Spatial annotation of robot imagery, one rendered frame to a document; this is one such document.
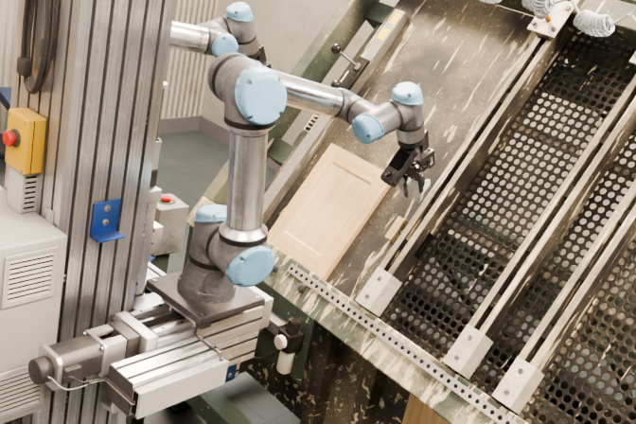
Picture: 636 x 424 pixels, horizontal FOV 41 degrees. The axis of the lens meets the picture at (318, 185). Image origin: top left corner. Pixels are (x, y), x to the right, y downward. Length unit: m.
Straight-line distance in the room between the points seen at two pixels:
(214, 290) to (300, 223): 0.79
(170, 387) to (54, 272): 0.37
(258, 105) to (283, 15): 4.34
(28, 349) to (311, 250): 1.08
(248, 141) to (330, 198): 1.02
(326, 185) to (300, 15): 3.25
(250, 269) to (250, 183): 0.21
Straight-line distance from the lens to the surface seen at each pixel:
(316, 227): 2.83
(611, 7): 2.71
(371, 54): 3.06
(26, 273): 1.97
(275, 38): 6.20
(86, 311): 2.19
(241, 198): 1.94
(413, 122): 2.16
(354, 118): 2.11
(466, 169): 2.61
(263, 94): 1.82
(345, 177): 2.86
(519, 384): 2.30
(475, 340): 2.37
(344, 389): 3.04
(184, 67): 6.60
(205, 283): 2.16
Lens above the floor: 2.09
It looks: 20 degrees down
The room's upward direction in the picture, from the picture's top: 12 degrees clockwise
